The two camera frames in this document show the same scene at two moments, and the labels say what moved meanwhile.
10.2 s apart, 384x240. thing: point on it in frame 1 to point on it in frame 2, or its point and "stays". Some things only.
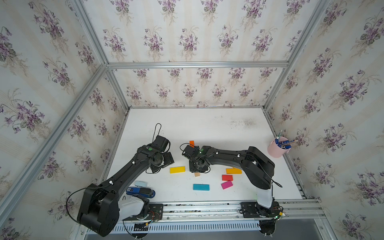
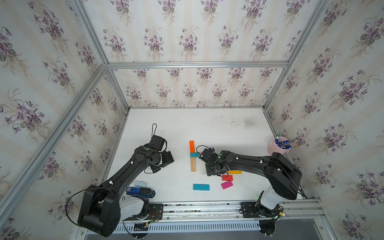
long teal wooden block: [201, 187] stays
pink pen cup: [274, 151] stays
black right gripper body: [194, 168] to [210, 171]
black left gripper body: [164, 160] stays
